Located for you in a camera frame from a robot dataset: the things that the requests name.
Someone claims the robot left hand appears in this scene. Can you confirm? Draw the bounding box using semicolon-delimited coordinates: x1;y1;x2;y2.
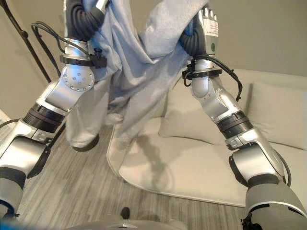
63;0;114;58

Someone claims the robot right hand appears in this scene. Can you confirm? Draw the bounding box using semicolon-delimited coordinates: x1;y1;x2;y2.
179;4;221;72

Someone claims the light blue-grey garment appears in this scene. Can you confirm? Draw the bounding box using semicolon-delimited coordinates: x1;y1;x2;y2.
64;0;213;152

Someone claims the cream sofa cushion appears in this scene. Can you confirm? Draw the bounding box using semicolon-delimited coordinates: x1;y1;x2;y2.
158;76;240;146
244;82;307;150

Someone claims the cream fabric sofa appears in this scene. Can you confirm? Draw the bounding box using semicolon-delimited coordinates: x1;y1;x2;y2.
106;68;307;208

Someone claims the black left wrist clamp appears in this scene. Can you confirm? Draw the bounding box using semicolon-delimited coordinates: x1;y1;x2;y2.
59;47;107;69

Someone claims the black wrist clamp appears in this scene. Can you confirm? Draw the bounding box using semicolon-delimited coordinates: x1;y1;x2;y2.
181;62;223;81
59;47;107;69

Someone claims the black right wrist clamp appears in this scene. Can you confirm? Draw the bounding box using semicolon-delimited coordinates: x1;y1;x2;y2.
181;62;223;81

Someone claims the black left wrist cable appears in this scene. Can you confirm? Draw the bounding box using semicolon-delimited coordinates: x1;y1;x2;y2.
30;21;72;54

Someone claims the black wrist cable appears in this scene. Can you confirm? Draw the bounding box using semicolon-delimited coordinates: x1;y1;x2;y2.
30;21;72;54
187;54;243;103

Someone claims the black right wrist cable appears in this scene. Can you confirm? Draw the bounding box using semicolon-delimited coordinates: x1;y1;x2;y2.
187;54;243;103

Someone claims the black right elbow cable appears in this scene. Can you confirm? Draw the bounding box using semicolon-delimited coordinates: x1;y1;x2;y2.
273;148;292;187

